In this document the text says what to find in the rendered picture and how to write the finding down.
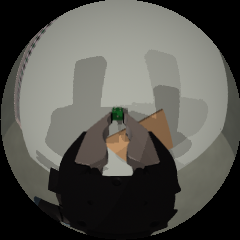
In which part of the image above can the orange flat mat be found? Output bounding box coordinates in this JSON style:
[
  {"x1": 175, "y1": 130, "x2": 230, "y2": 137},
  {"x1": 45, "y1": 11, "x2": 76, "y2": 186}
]
[{"x1": 106, "y1": 109, "x2": 173, "y2": 161}]

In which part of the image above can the green die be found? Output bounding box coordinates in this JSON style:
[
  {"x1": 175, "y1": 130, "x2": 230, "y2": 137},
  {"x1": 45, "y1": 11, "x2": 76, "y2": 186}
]
[{"x1": 112, "y1": 107, "x2": 123, "y2": 120}]

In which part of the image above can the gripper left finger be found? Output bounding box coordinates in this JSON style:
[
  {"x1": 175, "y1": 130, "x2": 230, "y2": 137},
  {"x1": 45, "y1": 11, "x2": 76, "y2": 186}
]
[{"x1": 56, "y1": 112, "x2": 113, "y2": 193}]

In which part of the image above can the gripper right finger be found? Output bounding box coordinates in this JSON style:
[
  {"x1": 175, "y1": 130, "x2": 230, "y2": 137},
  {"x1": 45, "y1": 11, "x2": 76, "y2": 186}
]
[{"x1": 123, "y1": 112, "x2": 181, "y2": 194}]

